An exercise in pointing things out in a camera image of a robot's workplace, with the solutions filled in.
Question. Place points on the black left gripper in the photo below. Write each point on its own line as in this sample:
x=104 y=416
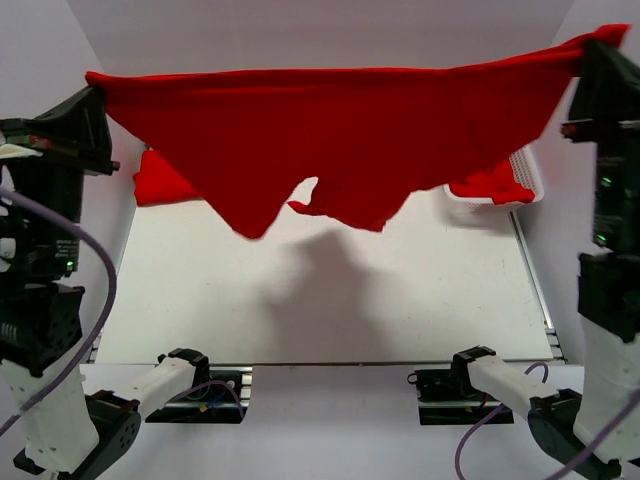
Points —
x=62 y=151

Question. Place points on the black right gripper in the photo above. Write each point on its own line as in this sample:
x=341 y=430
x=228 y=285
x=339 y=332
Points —
x=607 y=129

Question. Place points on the red t-shirt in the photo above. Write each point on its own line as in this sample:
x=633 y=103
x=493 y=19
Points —
x=348 y=144
x=157 y=183

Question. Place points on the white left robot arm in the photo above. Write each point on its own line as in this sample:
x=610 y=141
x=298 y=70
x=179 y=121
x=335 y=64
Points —
x=70 y=434

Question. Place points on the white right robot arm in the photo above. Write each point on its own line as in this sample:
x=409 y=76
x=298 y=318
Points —
x=590 y=428

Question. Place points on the red t-shirts in basket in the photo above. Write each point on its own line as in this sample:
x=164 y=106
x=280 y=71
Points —
x=497 y=183

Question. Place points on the white plastic basket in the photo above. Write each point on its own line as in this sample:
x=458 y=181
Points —
x=526 y=172

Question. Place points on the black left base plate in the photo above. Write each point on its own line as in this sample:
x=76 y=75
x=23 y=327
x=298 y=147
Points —
x=225 y=401

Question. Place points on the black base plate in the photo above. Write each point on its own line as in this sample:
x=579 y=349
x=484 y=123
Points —
x=225 y=401
x=440 y=403

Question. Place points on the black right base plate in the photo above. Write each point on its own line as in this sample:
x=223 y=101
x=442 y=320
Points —
x=440 y=403

